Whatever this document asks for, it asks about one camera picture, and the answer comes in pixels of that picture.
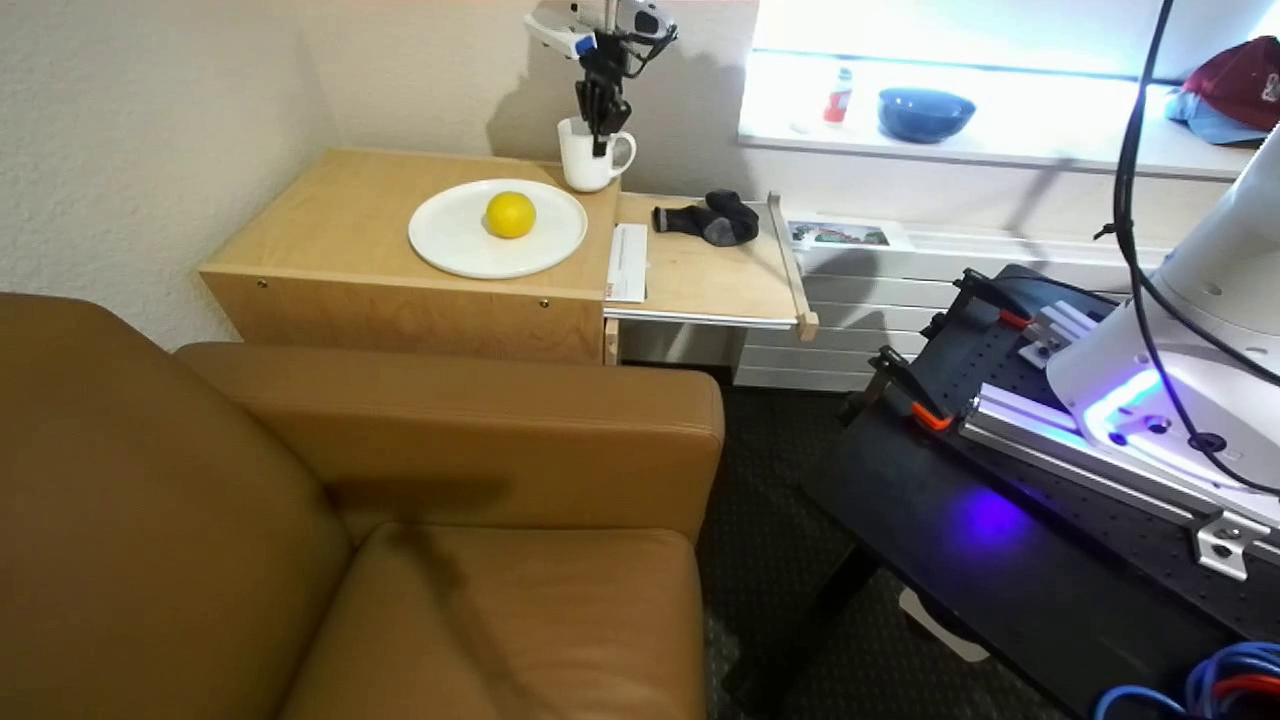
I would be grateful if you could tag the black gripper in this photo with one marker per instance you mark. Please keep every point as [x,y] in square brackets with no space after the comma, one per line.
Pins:
[605,67]

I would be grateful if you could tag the white ceramic cup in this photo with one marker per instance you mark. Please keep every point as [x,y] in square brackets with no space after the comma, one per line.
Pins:
[585,165]

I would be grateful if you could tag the dark knitted cloth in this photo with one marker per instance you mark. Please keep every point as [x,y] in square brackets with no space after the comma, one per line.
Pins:
[721,216]

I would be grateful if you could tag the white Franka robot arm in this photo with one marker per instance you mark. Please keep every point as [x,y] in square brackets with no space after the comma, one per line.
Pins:
[1200,335]

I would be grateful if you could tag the light wooden drawer cabinet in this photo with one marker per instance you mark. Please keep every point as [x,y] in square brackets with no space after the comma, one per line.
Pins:
[322,227]

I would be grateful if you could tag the dark blue bowl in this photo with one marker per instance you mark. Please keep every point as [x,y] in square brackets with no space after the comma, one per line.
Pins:
[924,113]

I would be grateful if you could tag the yellow lemon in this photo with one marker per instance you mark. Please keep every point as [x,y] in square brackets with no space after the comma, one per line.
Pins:
[510,212]

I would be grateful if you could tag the white paper card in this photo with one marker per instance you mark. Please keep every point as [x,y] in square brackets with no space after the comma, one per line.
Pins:
[624,260]

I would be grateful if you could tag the white round plate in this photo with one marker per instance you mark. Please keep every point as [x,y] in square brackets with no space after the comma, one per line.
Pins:
[455,232]

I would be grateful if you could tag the pull-out wooden tray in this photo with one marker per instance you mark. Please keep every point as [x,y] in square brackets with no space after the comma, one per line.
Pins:
[707,286]

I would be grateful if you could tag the small bottle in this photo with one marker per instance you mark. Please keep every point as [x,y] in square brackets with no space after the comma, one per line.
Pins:
[839,97]

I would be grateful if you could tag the black orange clamp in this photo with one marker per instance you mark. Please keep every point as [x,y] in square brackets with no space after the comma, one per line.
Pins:
[912,398]
[1001,297]

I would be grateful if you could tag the white radiator cover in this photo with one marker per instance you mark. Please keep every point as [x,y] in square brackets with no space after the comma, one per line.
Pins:
[1065,222]

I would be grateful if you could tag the brown leather armchair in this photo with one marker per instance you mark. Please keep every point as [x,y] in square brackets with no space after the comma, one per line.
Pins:
[267,533]

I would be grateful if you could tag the black robot table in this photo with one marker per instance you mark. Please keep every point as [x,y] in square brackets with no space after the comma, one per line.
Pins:
[1014,563]

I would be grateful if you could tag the white plastic floor piece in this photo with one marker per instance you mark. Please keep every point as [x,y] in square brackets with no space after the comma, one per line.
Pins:
[940,626]

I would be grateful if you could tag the red baseball cap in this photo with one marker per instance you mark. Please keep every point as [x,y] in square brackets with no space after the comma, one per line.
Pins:
[1242,87]

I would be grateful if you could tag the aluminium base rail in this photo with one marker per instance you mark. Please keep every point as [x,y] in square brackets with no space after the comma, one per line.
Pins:
[1065,452]

